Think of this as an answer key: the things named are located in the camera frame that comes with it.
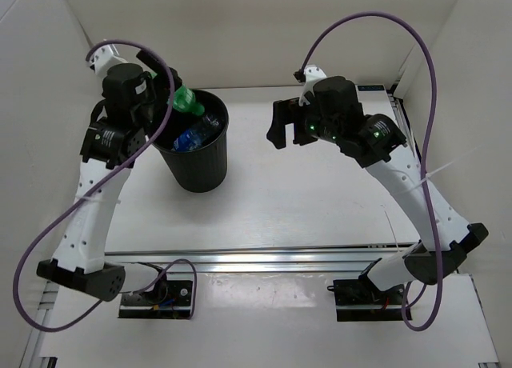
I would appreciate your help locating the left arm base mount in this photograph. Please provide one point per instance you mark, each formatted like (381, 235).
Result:
(169, 300)

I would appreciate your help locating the aluminium frame rail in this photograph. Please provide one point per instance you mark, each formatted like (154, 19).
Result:
(318, 259)

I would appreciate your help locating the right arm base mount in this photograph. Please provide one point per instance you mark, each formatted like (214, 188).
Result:
(356, 303)

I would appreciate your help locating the black plastic bin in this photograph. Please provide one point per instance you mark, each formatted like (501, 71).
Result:
(200, 170)

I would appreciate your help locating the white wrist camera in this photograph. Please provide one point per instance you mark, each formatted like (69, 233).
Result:
(103, 59)
(308, 77)

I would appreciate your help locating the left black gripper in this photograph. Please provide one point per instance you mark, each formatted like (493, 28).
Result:
(158, 83)

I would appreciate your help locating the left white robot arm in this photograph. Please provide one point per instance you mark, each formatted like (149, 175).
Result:
(108, 154)

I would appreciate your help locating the clear bottle large blue label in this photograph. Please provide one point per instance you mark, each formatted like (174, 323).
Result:
(198, 134)

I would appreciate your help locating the green plastic bottle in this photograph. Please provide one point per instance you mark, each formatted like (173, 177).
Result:
(185, 101)

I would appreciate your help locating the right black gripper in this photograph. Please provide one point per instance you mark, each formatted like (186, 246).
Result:
(286, 113)

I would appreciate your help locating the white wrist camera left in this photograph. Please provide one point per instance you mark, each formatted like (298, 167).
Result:
(103, 59)

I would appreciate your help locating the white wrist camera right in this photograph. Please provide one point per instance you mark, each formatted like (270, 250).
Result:
(308, 77)

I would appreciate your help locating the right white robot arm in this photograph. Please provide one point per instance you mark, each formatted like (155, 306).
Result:
(445, 237)

